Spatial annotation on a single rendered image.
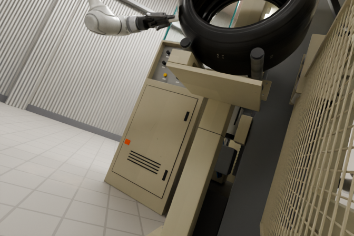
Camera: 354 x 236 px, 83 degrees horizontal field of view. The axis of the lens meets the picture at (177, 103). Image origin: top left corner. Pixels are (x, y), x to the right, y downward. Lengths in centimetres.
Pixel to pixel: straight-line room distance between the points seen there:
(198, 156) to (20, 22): 424
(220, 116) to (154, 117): 66
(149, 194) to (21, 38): 382
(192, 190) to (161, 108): 72
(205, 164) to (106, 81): 339
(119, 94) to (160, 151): 278
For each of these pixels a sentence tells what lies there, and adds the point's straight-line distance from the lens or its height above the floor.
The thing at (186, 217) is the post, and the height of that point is 19.
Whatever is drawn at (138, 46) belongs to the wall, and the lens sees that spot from 438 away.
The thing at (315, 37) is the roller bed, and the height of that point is 118.
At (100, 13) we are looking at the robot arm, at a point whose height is 93.
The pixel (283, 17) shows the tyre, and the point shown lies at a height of 104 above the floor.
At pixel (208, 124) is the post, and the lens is 107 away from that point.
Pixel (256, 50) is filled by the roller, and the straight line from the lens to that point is 76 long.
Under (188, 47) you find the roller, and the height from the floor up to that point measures 89.
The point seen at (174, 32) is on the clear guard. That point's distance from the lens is 186.
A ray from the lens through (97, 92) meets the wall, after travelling 418.
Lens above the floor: 55
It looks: 8 degrees up
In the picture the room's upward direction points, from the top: 21 degrees clockwise
